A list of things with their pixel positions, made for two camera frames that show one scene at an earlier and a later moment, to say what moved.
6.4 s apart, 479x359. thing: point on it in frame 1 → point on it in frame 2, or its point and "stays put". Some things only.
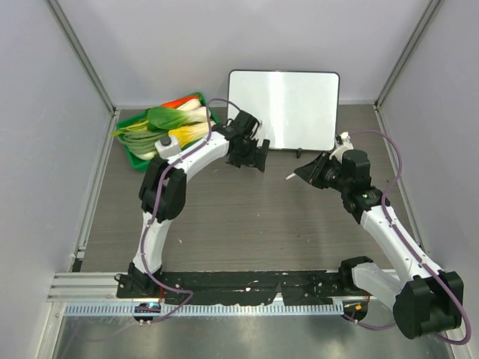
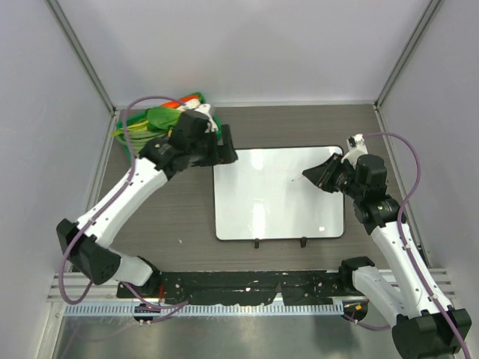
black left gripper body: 246,154 → 207,152
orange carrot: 177,102 stays put
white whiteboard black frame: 296,110 → 266,195
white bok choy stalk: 194,108 stays put
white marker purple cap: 293,174 → 299,177
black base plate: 242,287 stays put
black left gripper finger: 261,155 → 228,152
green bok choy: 162,118 stays put
